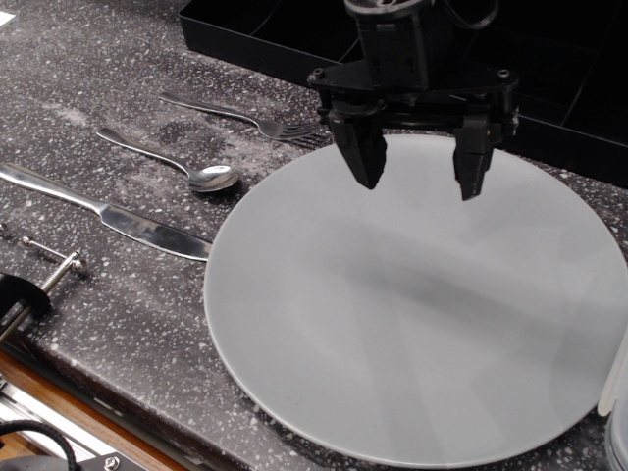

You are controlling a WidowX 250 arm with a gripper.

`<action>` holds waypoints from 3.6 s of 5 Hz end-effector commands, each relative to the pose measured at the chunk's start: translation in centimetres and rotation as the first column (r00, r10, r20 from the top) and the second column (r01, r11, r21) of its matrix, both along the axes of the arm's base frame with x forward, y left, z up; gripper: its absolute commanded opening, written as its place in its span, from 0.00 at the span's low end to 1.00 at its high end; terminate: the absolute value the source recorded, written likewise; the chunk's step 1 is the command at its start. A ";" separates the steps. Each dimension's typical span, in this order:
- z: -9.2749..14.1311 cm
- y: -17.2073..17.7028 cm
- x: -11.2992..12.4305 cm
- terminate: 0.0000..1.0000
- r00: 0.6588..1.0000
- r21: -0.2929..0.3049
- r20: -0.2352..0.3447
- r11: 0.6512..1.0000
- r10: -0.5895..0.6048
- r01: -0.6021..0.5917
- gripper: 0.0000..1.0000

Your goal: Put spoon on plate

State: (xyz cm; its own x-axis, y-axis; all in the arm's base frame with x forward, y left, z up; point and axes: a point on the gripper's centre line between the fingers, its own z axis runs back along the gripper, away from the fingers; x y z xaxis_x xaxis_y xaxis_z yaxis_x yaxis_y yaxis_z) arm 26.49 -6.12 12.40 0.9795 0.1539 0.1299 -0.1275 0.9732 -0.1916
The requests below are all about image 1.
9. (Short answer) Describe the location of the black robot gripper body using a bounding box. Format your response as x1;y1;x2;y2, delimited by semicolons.
308;1;518;139

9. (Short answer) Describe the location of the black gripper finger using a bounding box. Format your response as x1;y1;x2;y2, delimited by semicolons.
453;113;501;200
328;110;387;189

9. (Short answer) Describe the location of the silver metal spoon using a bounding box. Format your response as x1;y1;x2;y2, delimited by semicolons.
96;128;239;193

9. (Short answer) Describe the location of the round grey plate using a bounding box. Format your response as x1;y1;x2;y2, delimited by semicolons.
204;134;627;468

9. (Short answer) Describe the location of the silver metal fork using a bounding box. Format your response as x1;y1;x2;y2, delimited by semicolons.
159;92;328;149

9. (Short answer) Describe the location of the black compartment organizer tray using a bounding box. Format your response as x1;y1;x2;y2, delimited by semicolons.
179;1;627;187

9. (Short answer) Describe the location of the silver metal table knife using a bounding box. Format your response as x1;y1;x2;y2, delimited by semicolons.
1;163;212;262

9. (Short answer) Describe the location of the clear plastic container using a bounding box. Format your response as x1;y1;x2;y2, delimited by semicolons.
597;333;627;470

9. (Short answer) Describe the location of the white paper sheet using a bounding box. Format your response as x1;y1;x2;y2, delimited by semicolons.
0;11;16;26

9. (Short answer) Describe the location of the metal table clamp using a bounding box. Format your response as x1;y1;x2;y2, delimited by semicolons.
1;235;87;343

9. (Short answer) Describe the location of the aluminium rail with bracket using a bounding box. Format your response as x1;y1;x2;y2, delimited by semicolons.
1;379;143;471

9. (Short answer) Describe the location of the black cable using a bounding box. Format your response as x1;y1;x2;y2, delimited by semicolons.
0;419;79;471

